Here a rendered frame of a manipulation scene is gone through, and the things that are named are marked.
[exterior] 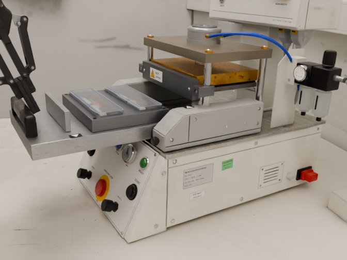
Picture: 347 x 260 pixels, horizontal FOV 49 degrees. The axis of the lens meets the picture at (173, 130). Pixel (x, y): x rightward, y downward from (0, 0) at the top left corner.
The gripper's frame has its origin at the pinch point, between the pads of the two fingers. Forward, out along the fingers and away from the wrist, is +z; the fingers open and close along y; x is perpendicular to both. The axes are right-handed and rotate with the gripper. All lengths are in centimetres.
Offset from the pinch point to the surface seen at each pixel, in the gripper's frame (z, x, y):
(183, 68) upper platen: 9.0, 2.8, -32.4
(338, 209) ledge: 45, 31, -46
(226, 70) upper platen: 11.7, 8.5, -39.8
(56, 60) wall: 37, -151, -34
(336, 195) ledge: 43, 29, -48
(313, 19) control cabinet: 7, 17, -59
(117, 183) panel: 24.7, 5.3, -7.5
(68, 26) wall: 21, -150, -49
